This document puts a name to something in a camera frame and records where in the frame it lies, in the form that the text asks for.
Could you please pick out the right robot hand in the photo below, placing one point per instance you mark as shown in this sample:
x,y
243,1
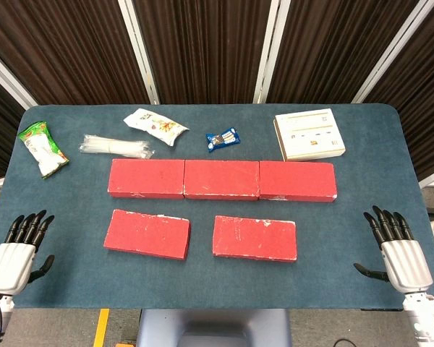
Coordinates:
x,y
407,264

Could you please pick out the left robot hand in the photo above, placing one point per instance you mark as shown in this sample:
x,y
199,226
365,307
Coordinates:
x,y
12,264

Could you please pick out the red brick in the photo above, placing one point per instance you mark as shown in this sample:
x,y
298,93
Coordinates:
x,y
296,180
255,238
220,179
146,233
144,177

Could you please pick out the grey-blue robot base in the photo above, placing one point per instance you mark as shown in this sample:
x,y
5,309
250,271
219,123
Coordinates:
x,y
213,329

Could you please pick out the green white snack bag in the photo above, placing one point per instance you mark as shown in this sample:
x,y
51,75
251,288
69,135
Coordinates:
x,y
43,150

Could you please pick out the brown pleated partition panel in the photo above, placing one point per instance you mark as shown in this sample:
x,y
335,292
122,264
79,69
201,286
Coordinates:
x,y
65,47
0,126
426,90
206,47
340,47

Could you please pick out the clear plastic straw packet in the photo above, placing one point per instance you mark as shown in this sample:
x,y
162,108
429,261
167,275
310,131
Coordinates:
x,y
112,146

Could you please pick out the white flat box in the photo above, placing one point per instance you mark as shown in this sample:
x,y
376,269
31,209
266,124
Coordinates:
x,y
309,133

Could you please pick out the blue felt table cover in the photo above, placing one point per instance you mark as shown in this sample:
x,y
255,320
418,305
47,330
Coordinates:
x,y
202,285

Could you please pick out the blue cookie packet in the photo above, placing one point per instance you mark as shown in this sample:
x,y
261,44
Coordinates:
x,y
222,139

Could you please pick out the white partition post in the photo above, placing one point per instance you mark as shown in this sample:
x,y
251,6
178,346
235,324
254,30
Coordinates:
x,y
271,54
7,77
392,54
141,54

